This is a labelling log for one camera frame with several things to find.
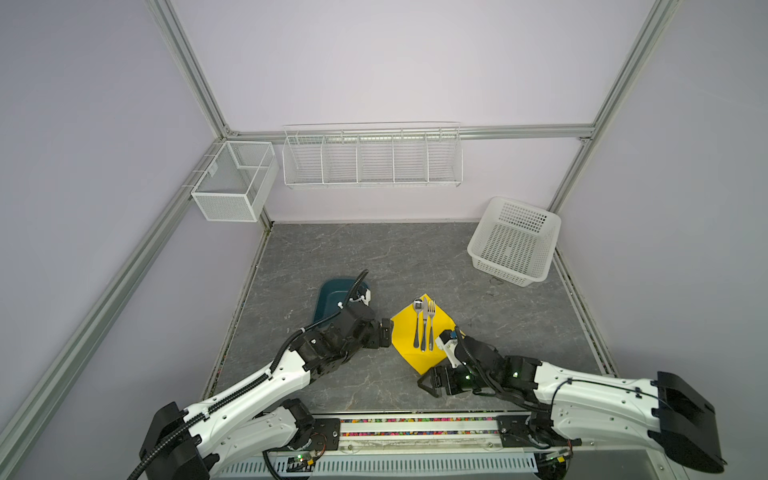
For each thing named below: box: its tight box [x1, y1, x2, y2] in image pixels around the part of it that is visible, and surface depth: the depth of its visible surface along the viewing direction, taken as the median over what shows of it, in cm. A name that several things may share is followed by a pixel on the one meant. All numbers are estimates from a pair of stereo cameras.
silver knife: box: [421, 296, 429, 353], surface depth 96 cm
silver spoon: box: [413, 299, 424, 349], surface depth 96 cm
